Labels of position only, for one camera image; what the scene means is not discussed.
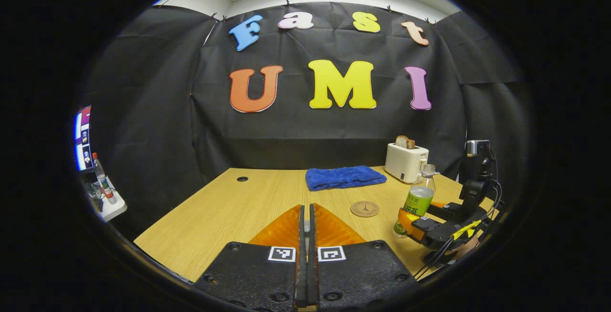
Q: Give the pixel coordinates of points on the round brown coaster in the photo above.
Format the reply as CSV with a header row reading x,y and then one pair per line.
x,y
364,209

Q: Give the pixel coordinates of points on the white side table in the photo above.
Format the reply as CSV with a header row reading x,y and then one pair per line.
x,y
112,209

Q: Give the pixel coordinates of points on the blue folded towel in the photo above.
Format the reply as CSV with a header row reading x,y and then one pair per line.
x,y
343,177

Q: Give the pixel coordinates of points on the white toaster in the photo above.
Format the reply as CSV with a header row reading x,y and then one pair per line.
x,y
405,161

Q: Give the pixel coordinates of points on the green label water bottle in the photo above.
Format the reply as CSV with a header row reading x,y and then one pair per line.
x,y
420,202

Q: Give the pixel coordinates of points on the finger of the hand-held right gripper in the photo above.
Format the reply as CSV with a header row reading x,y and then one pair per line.
x,y
448,212
432,231

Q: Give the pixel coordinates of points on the brown bread slice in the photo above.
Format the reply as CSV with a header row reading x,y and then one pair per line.
x,y
405,142

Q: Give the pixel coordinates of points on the computer monitor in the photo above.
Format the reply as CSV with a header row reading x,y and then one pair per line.
x,y
83,138

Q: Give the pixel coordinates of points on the black backdrop cloth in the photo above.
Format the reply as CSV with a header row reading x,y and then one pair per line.
x,y
296,140

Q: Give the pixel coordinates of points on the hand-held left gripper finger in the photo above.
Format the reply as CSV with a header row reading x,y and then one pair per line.
x,y
312,235
301,235

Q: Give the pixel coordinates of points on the red label plastic bottle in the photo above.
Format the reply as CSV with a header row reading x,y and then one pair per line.
x,y
103,181

